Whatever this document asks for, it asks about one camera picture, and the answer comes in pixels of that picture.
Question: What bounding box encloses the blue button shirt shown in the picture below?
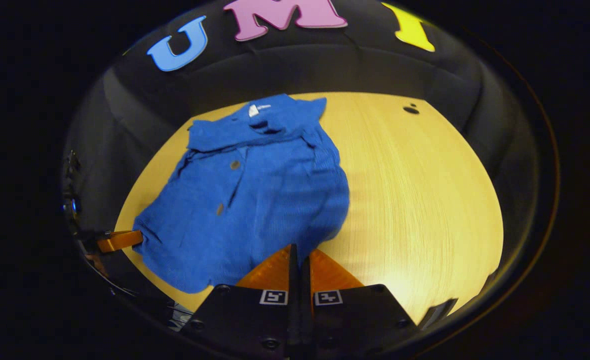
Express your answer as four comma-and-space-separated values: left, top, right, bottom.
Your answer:
132, 93, 351, 294

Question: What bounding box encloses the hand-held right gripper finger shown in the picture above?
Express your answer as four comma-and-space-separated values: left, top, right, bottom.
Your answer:
300, 248, 419, 359
182, 244, 299, 359

